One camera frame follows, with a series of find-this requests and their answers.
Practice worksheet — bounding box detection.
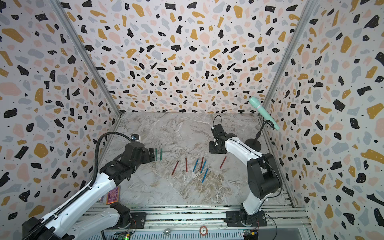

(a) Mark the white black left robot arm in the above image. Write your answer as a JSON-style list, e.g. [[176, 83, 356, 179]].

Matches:
[[22, 142, 156, 240]]

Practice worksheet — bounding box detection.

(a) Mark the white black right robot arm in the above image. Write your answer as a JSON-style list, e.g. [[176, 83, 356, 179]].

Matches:
[[209, 136, 283, 225]]

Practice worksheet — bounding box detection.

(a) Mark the red carving knife far right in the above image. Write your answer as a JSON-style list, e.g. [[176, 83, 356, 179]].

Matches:
[[220, 156, 227, 169]]

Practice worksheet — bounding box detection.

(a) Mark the blue carving knife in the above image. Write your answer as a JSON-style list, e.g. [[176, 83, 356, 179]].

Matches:
[[202, 168, 209, 184], [201, 160, 207, 173], [193, 158, 199, 172]]

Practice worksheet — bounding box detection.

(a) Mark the red carving knife left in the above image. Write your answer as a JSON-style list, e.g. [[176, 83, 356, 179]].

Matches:
[[172, 161, 180, 175]]

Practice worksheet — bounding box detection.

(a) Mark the black microphone stand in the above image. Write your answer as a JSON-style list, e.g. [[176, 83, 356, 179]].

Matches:
[[245, 120, 275, 152]]

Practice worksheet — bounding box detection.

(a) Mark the purple orange small box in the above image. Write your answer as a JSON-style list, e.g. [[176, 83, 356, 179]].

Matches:
[[106, 186, 121, 205]]

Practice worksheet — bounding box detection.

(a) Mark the mint green microphone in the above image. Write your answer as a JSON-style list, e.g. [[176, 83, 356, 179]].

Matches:
[[249, 97, 280, 131]]

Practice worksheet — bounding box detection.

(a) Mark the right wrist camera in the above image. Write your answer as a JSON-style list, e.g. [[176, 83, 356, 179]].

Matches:
[[211, 124, 227, 141]]

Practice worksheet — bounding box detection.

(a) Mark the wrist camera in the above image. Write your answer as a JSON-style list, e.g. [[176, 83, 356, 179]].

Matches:
[[131, 134, 141, 142], [211, 124, 227, 141]]

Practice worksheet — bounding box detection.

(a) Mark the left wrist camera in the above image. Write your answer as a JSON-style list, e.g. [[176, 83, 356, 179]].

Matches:
[[131, 134, 141, 142]]

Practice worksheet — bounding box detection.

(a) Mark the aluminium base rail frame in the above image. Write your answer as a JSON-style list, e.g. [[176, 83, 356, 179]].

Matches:
[[125, 205, 316, 240]]

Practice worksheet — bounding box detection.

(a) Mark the aluminium corner post right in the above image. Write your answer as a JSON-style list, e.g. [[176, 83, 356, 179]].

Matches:
[[263, 0, 319, 110]]

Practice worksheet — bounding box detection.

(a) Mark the aluminium corner post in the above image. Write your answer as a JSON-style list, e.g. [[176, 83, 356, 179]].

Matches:
[[48, 1, 122, 118], [263, 0, 319, 110]]

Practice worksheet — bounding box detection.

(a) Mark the aluminium corner post left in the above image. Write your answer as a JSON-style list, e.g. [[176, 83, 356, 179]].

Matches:
[[48, 1, 122, 118]]

